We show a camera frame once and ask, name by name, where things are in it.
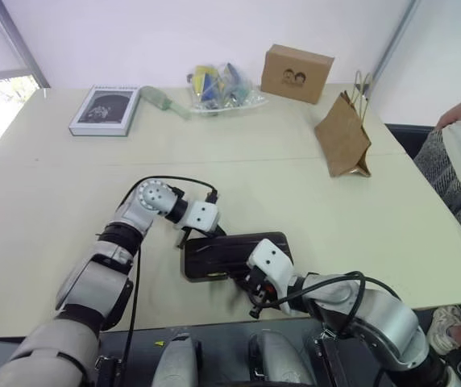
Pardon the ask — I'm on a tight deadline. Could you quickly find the black metal table clamp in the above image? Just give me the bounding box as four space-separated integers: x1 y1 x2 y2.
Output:
94 354 127 387

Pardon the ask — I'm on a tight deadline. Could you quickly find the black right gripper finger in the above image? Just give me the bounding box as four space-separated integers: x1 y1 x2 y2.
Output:
230 273 255 294

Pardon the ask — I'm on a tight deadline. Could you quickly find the bystander in patterned trousers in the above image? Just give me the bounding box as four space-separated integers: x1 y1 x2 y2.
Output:
413 110 461 260

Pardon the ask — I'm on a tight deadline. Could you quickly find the brown paper bag with handles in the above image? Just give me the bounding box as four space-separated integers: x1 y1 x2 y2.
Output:
314 69 374 179

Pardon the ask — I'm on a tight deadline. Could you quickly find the grey wall corner post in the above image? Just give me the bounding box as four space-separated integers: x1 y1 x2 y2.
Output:
375 0 422 78

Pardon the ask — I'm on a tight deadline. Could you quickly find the white book with dark cover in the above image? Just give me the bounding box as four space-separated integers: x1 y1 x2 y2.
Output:
68 84 141 139

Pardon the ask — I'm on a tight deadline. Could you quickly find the black seat beside table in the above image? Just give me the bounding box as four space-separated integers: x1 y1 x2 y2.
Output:
384 122 438 159

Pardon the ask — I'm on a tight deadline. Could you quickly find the black metal table bracket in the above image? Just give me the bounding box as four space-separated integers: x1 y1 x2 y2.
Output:
314 327 353 387

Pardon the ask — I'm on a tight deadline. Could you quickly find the brown cardboard box with print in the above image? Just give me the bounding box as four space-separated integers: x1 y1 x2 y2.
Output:
259 43 335 106

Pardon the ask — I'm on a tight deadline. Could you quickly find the clear bag of colourful items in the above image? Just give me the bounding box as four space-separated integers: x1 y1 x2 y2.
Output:
185 61 270 116

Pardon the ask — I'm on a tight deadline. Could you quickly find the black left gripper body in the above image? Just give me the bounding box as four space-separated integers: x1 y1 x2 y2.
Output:
174 225 218 249

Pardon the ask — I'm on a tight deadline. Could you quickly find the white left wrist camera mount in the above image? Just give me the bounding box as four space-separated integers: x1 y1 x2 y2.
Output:
179 198 221 233

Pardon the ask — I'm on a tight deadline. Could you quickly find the white sneaker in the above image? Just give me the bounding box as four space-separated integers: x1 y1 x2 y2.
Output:
427 305 461 356

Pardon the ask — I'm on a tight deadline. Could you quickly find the grey rounded leg shell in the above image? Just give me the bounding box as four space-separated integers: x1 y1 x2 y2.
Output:
151 333 204 387
247 329 317 387

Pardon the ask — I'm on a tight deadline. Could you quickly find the grey window frame post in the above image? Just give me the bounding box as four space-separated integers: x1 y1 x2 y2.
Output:
0 0 51 89

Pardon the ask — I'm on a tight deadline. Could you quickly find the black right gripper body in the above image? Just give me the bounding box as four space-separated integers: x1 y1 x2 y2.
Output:
236 267 284 320

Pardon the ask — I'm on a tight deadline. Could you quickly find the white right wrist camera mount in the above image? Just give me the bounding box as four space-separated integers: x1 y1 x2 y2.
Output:
246 238 295 298

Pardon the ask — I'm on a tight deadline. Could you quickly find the dark screwdriver bit case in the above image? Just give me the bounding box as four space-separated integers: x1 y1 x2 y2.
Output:
179 231 294 283

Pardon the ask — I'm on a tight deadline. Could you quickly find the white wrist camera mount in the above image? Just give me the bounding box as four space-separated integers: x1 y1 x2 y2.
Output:
179 198 221 233
246 238 295 298

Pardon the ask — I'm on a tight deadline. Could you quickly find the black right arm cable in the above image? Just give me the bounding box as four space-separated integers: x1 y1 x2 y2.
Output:
268 270 368 336

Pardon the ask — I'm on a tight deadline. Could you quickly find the pale green wrapped item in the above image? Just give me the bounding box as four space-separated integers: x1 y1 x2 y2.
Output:
138 85 193 122

